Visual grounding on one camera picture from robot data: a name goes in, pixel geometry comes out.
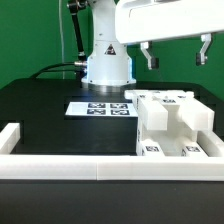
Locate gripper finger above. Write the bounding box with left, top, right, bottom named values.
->
left=140, top=42, right=159, bottom=70
left=196, top=33, right=212, bottom=66

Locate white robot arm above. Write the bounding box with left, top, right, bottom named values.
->
left=82, top=0, right=224, bottom=91

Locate white marker sheet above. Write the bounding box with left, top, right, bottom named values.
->
left=65, top=102, right=137, bottom=117

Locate black cable bundle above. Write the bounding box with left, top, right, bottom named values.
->
left=29, top=61, right=88, bottom=80

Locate white hanging cable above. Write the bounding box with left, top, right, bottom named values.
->
left=58, top=0, right=66, bottom=80

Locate white U-shaped obstacle frame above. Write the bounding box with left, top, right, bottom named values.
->
left=0, top=123, right=224, bottom=181

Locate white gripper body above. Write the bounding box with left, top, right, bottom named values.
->
left=115, top=0, right=224, bottom=44

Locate white chair back frame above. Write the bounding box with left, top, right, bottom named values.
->
left=124, top=90, right=214, bottom=131

